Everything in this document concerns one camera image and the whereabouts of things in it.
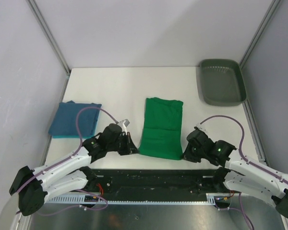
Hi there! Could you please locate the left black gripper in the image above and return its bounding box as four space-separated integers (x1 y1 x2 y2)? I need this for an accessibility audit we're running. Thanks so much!
107 131 139 155

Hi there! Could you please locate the green t shirt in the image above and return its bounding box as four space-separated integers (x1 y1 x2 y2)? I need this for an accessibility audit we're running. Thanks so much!
139 97 183 161

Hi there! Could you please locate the blue t shirt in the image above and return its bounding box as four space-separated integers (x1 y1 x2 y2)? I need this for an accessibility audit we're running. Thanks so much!
48 101 102 138

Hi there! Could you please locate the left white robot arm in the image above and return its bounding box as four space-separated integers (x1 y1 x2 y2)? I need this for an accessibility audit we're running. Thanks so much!
9 124 139 216

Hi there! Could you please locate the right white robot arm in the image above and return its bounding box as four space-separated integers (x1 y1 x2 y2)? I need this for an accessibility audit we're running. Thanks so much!
183 128 288 218

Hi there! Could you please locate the grey plastic tray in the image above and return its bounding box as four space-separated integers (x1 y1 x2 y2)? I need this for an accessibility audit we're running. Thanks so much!
199 58 247 107

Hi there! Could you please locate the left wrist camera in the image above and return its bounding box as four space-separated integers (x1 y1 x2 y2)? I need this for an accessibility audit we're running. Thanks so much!
117 119 130 133

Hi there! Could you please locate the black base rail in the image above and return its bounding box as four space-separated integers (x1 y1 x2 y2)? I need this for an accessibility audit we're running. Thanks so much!
84 169 230 194

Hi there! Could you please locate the grey slotted cable duct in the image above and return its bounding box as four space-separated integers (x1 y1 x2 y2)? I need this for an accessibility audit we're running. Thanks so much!
48 193 231 206

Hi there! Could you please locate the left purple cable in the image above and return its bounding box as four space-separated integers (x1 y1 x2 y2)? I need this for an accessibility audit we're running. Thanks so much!
14 107 120 216

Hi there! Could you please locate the right aluminium frame post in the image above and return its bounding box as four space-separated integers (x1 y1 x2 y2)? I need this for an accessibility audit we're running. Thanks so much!
240 0 283 69

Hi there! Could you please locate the aluminium frame post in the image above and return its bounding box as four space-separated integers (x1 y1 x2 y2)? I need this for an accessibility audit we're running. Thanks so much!
26 0 71 75
240 0 283 69

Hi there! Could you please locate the left aluminium frame post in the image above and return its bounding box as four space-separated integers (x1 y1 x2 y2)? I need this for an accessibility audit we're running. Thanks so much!
26 0 71 75

